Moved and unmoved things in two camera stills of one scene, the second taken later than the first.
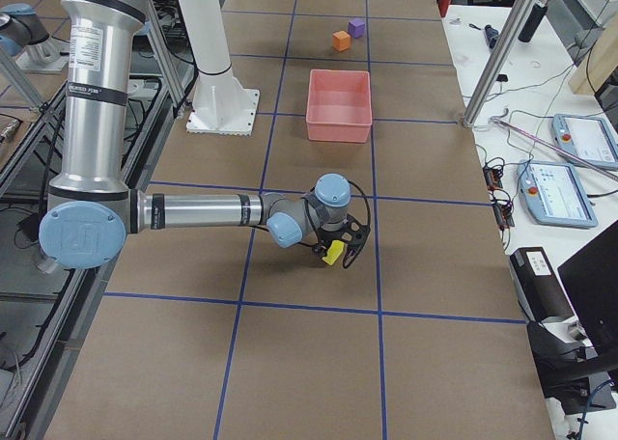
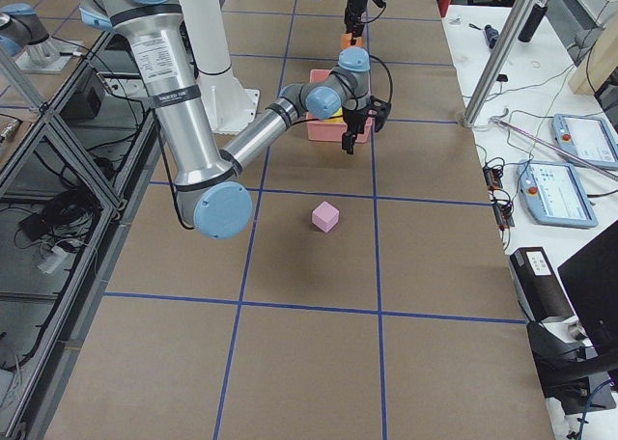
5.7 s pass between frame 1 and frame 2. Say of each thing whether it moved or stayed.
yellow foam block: moved
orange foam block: moved
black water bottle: stayed
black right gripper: moved
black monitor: stayed
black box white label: stayed
